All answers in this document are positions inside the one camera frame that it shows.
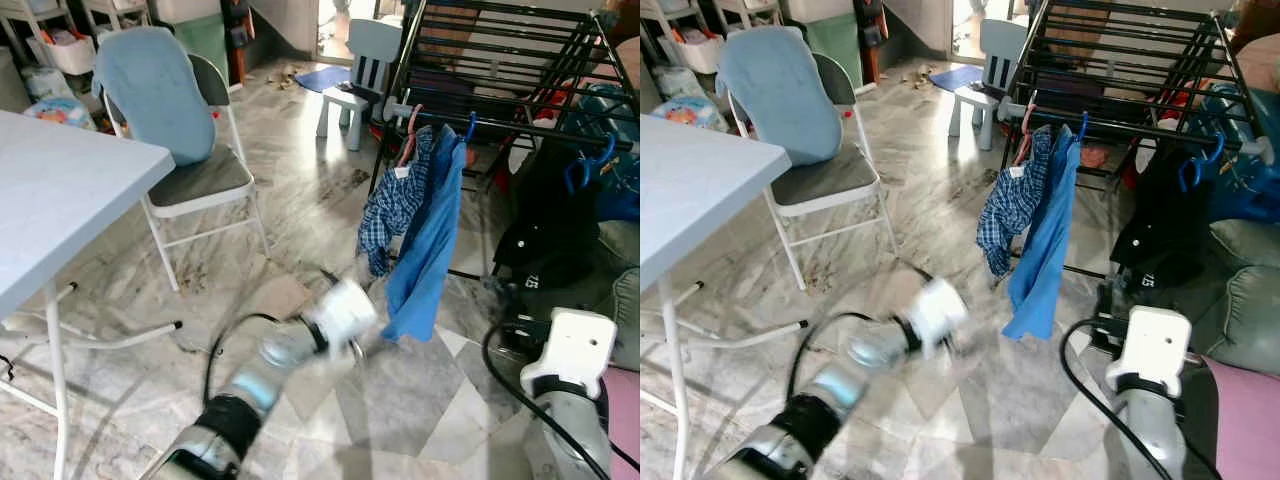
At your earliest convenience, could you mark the blue plaid shirt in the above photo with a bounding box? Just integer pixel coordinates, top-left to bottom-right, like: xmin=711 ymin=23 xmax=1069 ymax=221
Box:
xmin=357 ymin=128 xmax=438 ymax=279
xmin=977 ymin=128 xmax=1056 ymax=279

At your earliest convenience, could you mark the grey green leather sofa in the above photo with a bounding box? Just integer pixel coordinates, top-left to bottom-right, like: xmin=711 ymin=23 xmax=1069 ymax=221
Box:
xmin=1190 ymin=218 xmax=1280 ymax=376
xmin=598 ymin=218 xmax=641 ymax=373

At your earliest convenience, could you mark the plain blue shirt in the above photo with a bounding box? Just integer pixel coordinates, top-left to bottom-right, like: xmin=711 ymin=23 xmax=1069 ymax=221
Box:
xmin=382 ymin=125 xmax=469 ymax=343
xmin=1003 ymin=125 xmax=1088 ymax=343

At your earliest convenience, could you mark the black shirt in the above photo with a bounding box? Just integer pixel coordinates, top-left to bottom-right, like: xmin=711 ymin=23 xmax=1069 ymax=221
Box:
xmin=493 ymin=140 xmax=603 ymax=293
xmin=1108 ymin=140 xmax=1216 ymax=293

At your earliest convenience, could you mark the pink foam mat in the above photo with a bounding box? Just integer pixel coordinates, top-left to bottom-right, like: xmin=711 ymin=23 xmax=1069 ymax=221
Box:
xmin=603 ymin=366 xmax=641 ymax=480
xmin=1205 ymin=355 xmax=1280 ymax=480

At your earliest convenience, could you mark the blue storage bag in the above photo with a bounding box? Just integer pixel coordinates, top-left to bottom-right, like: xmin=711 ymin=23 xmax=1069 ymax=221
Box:
xmin=1200 ymin=85 xmax=1280 ymax=223
xmin=575 ymin=85 xmax=641 ymax=223

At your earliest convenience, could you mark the black metal drying rack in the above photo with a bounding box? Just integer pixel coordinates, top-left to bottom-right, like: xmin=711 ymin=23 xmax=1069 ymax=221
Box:
xmin=995 ymin=0 xmax=1276 ymax=291
xmin=368 ymin=0 xmax=641 ymax=291

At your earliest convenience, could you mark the white folding table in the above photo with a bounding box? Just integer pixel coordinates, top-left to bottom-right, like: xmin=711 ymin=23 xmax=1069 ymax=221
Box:
xmin=0 ymin=110 xmax=186 ymax=480
xmin=640 ymin=113 xmax=809 ymax=480

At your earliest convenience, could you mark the cartoon print bag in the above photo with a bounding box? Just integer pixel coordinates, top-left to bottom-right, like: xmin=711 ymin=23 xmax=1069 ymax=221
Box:
xmin=25 ymin=95 xmax=99 ymax=133
xmin=665 ymin=95 xmax=731 ymax=131

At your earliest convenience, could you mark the blue floor mat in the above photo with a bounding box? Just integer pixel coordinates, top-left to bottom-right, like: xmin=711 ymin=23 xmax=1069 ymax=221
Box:
xmin=928 ymin=65 xmax=986 ymax=93
xmin=295 ymin=65 xmax=351 ymax=94

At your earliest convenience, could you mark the light blue child chair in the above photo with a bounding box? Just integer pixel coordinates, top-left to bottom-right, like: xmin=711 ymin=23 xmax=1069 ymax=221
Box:
xmin=317 ymin=18 xmax=403 ymax=153
xmin=947 ymin=18 xmax=1029 ymax=153

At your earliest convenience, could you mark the grey seat folding chair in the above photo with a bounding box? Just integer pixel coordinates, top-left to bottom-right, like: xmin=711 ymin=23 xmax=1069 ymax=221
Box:
xmin=725 ymin=52 xmax=901 ymax=293
xmin=100 ymin=50 xmax=273 ymax=293

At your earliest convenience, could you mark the white storage shelf rack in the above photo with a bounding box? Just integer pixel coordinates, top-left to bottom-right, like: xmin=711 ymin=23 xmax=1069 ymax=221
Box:
xmin=645 ymin=0 xmax=723 ymax=76
xmin=0 ymin=0 xmax=99 ymax=79

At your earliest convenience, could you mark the light blue chair cushion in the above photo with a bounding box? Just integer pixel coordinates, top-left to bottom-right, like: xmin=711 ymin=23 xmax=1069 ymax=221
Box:
xmin=93 ymin=27 xmax=217 ymax=167
xmin=715 ymin=27 xmax=844 ymax=167

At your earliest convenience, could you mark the red black upright cleaner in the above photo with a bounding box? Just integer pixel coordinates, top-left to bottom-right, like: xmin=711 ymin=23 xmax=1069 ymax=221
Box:
xmin=220 ymin=0 xmax=253 ymax=86
xmin=855 ymin=0 xmax=889 ymax=86

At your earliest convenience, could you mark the green board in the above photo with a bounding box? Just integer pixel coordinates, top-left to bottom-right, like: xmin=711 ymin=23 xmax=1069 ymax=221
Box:
xmin=805 ymin=12 xmax=861 ymax=89
xmin=172 ymin=12 xmax=233 ymax=89

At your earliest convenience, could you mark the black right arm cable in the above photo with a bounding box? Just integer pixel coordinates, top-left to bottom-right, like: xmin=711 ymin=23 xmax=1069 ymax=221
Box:
xmin=482 ymin=318 xmax=641 ymax=480
xmin=1060 ymin=318 xmax=1226 ymax=480

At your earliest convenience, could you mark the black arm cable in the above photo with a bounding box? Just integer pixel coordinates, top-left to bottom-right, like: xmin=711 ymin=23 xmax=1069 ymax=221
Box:
xmin=1060 ymin=318 xmax=1226 ymax=480
xmin=785 ymin=312 xmax=881 ymax=401
xmin=203 ymin=312 xmax=301 ymax=406
xmin=482 ymin=318 xmax=641 ymax=480

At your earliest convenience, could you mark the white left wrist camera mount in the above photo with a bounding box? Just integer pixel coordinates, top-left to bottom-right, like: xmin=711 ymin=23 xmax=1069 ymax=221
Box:
xmin=305 ymin=278 xmax=379 ymax=353
xmin=905 ymin=278 xmax=969 ymax=353

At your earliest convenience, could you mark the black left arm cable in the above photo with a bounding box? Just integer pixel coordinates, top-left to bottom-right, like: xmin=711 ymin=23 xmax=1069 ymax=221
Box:
xmin=785 ymin=312 xmax=881 ymax=401
xmin=203 ymin=312 xmax=301 ymax=406

